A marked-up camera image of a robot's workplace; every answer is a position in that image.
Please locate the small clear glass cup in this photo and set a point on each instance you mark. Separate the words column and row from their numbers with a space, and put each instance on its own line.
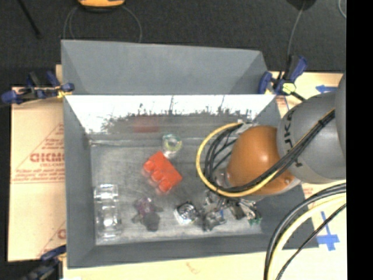
column 172, row 144

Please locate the red toy building block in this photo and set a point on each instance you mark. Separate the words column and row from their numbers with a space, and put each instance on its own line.
column 161, row 171

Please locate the silver round metal thing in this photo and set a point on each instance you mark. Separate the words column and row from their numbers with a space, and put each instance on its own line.
column 186, row 213

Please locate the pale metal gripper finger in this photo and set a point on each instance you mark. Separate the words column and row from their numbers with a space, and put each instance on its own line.
column 213, row 221
column 212, row 200

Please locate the clear glass jar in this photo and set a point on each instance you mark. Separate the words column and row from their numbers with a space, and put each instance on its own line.
column 107, row 211

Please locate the grey metal bin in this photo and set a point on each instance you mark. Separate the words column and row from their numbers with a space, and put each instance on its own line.
column 131, row 69

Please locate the purple and grey toy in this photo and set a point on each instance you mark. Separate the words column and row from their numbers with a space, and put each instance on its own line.
column 147, row 213

